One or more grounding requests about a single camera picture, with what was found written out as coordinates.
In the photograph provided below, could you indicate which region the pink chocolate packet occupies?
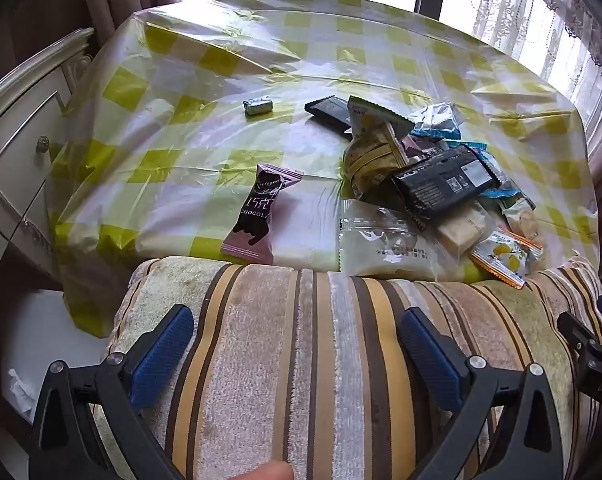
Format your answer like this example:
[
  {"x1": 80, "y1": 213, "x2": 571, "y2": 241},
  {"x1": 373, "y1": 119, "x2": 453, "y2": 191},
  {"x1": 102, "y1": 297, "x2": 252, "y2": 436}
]
[{"x1": 220, "y1": 162, "x2": 304, "y2": 266}]

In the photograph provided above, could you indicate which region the slim black snack packet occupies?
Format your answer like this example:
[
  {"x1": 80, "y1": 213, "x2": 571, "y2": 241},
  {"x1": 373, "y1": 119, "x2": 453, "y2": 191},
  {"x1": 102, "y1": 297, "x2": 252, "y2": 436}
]
[{"x1": 304, "y1": 96, "x2": 356, "y2": 137}]

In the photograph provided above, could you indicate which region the white carved dresser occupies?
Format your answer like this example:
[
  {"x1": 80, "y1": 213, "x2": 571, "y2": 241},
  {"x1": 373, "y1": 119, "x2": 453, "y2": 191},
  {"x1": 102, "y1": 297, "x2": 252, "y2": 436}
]
[{"x1": 0, "y1": 27, "x2": 96, "y2": 291}]

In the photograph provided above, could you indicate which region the sheer lace curtain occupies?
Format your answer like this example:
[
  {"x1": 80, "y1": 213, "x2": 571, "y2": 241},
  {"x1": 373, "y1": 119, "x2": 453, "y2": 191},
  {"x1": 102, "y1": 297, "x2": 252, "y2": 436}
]
[{"x1": 468, "y1": 0, "x2": 602, "y2": 126}]

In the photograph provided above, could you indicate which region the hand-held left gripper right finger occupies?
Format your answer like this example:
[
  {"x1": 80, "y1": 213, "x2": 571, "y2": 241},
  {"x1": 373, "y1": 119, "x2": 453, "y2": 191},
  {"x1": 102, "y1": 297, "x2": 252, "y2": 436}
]
[{"x1": 398, "y1": 306, "x2": 564, "y2": 480}]

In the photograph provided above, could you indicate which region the person's left hand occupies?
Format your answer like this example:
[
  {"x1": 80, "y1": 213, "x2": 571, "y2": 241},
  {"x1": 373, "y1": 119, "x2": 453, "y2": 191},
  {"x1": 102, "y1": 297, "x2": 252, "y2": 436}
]
[{"x1": 252, "y1": 461, "x2": 296, "y2": 480}]

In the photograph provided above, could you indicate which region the yellow checked plastic tablecloth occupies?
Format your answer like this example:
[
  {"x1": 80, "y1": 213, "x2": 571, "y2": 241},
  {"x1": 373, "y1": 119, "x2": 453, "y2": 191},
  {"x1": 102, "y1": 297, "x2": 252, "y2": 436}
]
[{"x1": 46, "y1": 0, "x2": 599, "y2": 338}]

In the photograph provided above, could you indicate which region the beige wafer block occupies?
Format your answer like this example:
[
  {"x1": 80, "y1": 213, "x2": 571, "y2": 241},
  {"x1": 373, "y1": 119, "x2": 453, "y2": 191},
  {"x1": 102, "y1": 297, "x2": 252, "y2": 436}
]
[{"x1": 435, "y1": 205, "x2": 488, "y2": 253}]

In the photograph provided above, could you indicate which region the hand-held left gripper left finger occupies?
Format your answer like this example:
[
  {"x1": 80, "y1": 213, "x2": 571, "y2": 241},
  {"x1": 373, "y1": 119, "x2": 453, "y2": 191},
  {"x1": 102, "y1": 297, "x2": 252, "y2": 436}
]
[{"x1": 28, "y1": 304, "x2": 197, "y2": 480}]

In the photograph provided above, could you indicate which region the striped tasselled plush throw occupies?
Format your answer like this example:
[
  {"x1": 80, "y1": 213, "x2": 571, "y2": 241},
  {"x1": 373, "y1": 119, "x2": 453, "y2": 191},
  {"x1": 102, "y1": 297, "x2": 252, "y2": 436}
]
[{"x1": 91, "y1": 255, "x2": 602, "y2": 480}]

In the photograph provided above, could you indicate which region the yellow green snack packet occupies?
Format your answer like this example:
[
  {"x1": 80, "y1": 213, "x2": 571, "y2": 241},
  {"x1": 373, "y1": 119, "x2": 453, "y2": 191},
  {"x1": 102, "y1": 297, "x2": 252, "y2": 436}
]
[{"x1": 341, "y1": 95, "x2": 416, "y2": 200}]

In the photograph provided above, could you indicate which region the yellow cake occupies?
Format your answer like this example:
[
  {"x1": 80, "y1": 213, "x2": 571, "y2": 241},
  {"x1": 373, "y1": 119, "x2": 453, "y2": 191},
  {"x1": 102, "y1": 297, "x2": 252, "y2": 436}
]
[{"x1": 498, "y1": 199, "x2": 541, "y2": 243}]

